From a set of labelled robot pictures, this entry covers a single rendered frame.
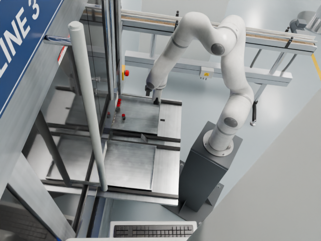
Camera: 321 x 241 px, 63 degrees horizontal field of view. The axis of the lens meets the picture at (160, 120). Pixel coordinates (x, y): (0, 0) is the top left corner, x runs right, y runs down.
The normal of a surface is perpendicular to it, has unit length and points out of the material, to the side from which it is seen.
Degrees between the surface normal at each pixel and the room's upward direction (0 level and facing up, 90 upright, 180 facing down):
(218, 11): 90
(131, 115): 0
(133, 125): 0
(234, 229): 90
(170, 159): 0
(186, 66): 90
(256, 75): 90
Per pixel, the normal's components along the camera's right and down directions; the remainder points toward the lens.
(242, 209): -0.99, 0.03
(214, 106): 0.11, -0.58
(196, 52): -0.07, 0.81
